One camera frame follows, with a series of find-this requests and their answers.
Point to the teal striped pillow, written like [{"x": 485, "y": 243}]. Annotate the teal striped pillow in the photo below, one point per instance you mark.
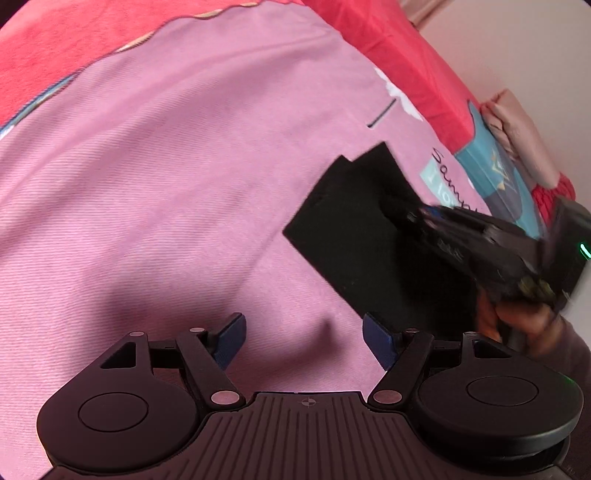
[{"x": 485, "y": 161}]

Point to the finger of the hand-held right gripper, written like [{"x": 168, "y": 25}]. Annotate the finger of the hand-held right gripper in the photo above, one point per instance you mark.
[{"x": 438, "y": 226}]

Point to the red quilt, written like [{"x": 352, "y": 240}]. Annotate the red quilt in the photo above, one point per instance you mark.
[{"x": 406, "y": 55}]

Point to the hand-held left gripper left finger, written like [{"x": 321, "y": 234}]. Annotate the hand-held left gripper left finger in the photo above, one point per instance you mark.
[{"x": 230, "y": 339}]

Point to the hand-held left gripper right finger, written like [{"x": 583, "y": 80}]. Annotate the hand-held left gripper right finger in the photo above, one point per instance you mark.
[{"x": 379, "y": 341}]

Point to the black pants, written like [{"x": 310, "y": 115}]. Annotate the black pants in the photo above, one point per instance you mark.
[{"x": 360, "y": 230}]

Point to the red knitted cloth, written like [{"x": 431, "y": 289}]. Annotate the red knitted cloth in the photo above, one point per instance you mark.
[{"x": 554, "y": 198}]

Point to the person's right hand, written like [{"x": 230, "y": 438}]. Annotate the person's right hand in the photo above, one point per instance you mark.
[{"x": 521, "y": 323}]

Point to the pink printed blanket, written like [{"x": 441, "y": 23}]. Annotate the pink printed blanket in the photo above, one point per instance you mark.
[{"x": 161, "y": 207}]

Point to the beige folded cloth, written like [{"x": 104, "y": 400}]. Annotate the beige folded cloth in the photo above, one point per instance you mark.
[{"x": 517, "y": 129}]

